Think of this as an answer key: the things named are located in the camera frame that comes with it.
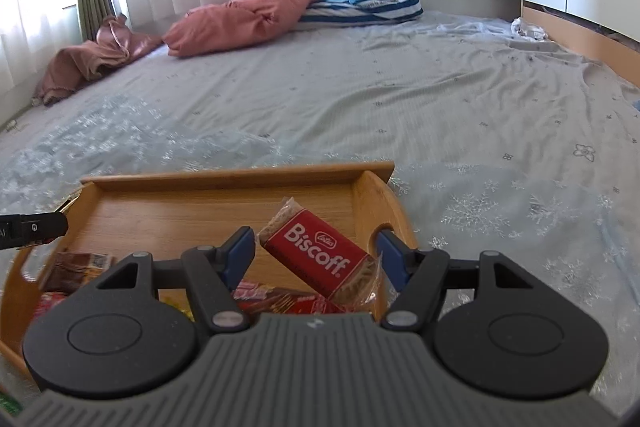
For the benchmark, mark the blue striped pillow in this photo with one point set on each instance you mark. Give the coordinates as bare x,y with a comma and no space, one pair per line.
370,2

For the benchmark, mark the orange brown snack packet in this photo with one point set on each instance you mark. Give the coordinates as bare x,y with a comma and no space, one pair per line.
75,268

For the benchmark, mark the wooden bed frame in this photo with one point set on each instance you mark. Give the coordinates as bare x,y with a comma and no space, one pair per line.
590,39

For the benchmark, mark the wooden tray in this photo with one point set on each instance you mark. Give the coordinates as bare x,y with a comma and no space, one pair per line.
175,217

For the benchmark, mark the dark red snack packet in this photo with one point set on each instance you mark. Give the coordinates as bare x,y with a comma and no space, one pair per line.
280,299

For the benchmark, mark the blue cloth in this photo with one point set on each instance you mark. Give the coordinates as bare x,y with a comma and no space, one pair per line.
636,104

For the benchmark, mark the red biscuit packet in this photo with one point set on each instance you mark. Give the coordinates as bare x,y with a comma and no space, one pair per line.
315,247

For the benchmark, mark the grey bed sheet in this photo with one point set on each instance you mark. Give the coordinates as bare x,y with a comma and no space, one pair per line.
400,87

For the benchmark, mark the yellow snack packet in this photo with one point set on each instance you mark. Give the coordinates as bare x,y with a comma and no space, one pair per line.
177,308

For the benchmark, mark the red brown triangular snack packet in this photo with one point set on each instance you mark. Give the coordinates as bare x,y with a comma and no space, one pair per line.
50,305

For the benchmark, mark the pink pillow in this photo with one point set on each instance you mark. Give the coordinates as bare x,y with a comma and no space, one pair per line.
240,14

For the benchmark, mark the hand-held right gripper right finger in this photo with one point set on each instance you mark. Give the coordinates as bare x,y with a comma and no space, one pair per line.
391,257

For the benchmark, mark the white crumpled cloth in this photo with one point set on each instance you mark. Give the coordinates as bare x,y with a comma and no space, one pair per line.
529,29

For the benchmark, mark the green snack packet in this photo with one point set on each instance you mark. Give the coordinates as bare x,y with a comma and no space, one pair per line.
9,407

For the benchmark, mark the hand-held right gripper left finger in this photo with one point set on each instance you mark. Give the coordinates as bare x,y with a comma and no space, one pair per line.
241,254

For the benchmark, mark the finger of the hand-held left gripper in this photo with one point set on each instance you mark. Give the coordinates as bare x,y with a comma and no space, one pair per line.
35,228

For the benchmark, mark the mauve blanket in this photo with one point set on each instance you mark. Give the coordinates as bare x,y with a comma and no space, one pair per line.
90,57

